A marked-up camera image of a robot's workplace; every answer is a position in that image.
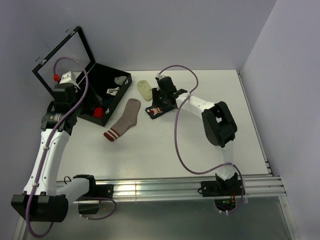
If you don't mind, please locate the beige red reindeer sock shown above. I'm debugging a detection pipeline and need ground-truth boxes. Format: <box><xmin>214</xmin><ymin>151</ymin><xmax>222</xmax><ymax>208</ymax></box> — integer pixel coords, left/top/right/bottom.
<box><xmin>93</xmin><ymin>107</ymin><xmax>104</xmax><ymax>119</ymax></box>

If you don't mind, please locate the navy christmas sock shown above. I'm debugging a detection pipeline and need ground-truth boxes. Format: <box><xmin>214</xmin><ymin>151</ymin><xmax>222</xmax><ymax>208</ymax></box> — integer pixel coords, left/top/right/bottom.
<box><xmin>144</xmin><ymin>106</ymin><xmax>174</xmax><ymax>120</ymax></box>

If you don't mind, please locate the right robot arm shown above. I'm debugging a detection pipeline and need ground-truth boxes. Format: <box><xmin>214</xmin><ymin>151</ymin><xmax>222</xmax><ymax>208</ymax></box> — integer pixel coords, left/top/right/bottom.
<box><xmin>152</xmin><ymin>74</ymin><xmax>240</xmax><ymax>195</ymax></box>

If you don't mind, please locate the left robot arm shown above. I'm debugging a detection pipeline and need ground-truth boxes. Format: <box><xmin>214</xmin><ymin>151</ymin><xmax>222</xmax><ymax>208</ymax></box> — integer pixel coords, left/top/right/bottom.
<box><xmin>11</xmin><ymin>83</ymin><xmax>98</xmax><ymax>223</ymax></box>

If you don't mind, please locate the dark blue sock in box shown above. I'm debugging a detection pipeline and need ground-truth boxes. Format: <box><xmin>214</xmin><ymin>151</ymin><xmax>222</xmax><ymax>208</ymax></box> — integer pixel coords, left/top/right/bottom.
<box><xmin>101</xmin><ymin>97</ymin><xmax>114</xmax><ymax>108</ymax></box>

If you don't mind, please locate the black display box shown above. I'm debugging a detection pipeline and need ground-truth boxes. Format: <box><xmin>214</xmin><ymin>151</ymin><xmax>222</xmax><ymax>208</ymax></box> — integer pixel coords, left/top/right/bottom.
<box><xmin>32</xmin><ymin>26</ymin><xmax>132</xmax><ymax>127</ymax></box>

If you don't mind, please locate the white patterned sock in box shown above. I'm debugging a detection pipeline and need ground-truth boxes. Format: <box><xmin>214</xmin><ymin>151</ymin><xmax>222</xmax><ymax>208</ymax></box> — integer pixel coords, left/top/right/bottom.
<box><xmin>106</xmin><ymin>86</ymin><xmax>120</xmax><ymax>96</ymax></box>

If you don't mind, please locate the taupe sock red striped cuff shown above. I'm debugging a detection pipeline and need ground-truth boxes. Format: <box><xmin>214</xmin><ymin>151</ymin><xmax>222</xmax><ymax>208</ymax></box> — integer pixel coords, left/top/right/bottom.
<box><xmin>103</xmin><ymin>98</ymin><xmax>141</xmax><ymax>142</ymax></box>

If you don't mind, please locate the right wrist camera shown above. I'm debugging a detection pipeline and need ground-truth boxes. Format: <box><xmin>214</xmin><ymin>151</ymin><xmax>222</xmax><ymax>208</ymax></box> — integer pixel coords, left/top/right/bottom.
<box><xmin>155</xmin><ymin>73</ymin><xmax>166</xmax><ymax>80</ymax></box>

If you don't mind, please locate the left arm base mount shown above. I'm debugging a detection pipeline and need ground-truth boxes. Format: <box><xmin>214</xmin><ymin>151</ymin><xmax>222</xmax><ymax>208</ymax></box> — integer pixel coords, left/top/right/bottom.
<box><xmin>78</xmin><ymin>184</ymin><xmax>117</xmax><ymax>221</ymax></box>

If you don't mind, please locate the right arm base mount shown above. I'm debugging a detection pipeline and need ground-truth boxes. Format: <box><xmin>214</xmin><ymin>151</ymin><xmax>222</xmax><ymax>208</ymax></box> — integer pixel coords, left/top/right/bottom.
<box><xmin>197</xmin><ymin>179</ymin><xmax>246</xmax><ymax>213</ymax></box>

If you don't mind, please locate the aluminium front rail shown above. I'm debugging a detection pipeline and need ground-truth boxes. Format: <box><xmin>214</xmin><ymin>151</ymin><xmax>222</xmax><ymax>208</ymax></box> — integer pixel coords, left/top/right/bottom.
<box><xmin>96</xmin><ymin>175</ymin><xmax>286</xmax><ymax>202</ymax></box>

